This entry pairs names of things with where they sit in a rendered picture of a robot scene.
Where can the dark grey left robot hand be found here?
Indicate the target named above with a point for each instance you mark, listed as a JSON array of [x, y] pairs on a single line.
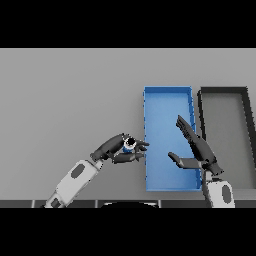
[[110, 145]]

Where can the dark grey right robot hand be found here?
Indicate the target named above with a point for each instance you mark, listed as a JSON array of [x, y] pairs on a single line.
[[200, 148]]

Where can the blue pipe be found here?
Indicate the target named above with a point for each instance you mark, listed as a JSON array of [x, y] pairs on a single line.
[[129, 144]]

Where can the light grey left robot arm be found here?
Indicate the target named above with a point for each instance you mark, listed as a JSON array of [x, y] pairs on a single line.
[[73, 181]]

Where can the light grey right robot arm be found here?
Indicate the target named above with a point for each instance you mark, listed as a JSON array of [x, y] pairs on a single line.
[[218, 192]]

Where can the dark grey bin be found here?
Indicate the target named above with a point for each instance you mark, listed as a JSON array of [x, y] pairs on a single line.
[[226, 133]]

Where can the blue bin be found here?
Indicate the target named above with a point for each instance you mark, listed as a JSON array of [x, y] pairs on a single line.
[[163, 146]]

